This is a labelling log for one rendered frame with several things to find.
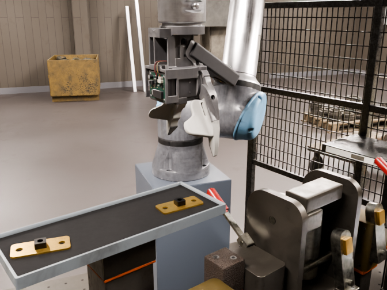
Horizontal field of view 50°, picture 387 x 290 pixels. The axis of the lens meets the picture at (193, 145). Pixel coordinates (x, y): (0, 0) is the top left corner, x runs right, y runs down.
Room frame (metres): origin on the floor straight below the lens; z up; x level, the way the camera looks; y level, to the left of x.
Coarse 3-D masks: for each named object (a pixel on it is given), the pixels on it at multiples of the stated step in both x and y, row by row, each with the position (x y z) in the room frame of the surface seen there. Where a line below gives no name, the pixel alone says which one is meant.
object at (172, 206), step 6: (180, 198) 0.70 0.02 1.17; (186, 198) 0.72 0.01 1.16; (192, 198) 0.72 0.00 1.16; (162, 204) 0.70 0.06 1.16; (168, 204) 0.70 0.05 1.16; (174, 204) 0.70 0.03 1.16; (180, 204) 0.69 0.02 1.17; (186, 204) 0.70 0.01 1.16; (192, 204) 0.70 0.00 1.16; (198, 204) 0.70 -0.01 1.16; (162, 210) 0.67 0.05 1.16; (168, 210) 0.67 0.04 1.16; (174, 210) 0.67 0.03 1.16; (180, 210) 0.68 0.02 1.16
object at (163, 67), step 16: (160, 32) 0.64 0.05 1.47; (176, 32) 0.65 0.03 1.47; (192, 32) 0.65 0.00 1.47; (160, 48) 0.66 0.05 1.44; (176, 48) 0.66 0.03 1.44; (160, 64) 0.66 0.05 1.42; (176, 64) 0.66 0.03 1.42; (192, 64) 0.68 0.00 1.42; (160, 80) 0.64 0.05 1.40; (176, 80) 0.64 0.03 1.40; (192, 80) 0.66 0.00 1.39; (160, 96) 0.64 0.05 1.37; (176, 96) 0.64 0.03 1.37; (192, 96) 0.66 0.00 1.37
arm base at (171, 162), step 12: (168, 144) 0.98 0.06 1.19; (180, 144) 0.98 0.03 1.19; (192, 144) 0.98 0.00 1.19; (156, 156) 1.01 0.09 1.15; (168, 156) 0.98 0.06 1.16; (180, 156) 0.97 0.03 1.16; (192, 156) 0.98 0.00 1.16; (204, 156) 1.02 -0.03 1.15; (156, 168) 0.99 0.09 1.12; (168, 168) 0.98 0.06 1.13; (180, 168) 0.96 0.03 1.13; (192, 168) 0.97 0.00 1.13; (204, 168) 0.99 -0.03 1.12; (168, 180) 0.96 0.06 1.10; (180, 180) 0.96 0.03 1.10; (192, 180) 0.96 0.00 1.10
